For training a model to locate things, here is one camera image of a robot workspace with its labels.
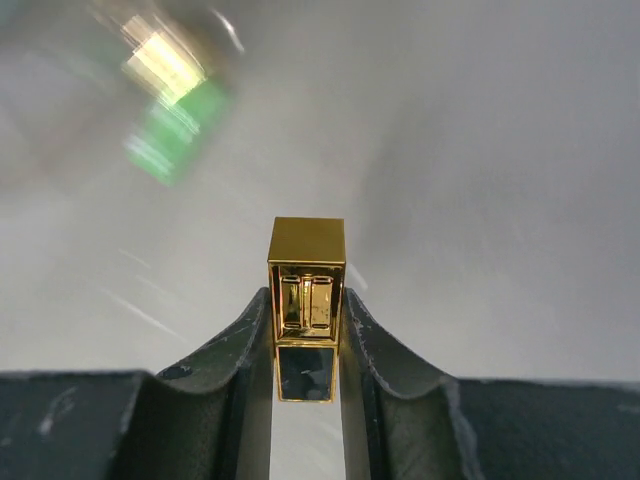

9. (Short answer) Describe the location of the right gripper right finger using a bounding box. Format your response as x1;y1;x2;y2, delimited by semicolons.
340;290;639;479

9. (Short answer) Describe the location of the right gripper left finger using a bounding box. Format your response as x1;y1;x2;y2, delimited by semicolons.
1;288;272;479

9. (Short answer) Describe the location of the gold black lipstick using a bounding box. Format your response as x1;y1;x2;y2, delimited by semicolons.
267;217;347;403

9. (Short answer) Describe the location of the green lipstick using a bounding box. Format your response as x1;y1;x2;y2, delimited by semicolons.
120;1;245;185

